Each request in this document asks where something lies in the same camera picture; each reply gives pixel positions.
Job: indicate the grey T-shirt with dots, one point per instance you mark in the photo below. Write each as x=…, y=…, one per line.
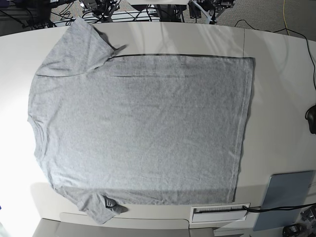
x=139, y=129

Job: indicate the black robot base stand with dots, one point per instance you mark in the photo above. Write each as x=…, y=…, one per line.
x=166, y=10

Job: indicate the blue-grey tablet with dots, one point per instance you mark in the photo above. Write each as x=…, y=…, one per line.
x=284, y=189

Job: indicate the black object at right edge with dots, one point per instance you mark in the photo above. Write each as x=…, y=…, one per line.
x=310, y=116

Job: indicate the white cable grommet box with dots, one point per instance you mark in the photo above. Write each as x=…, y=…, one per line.
x=218, y=213

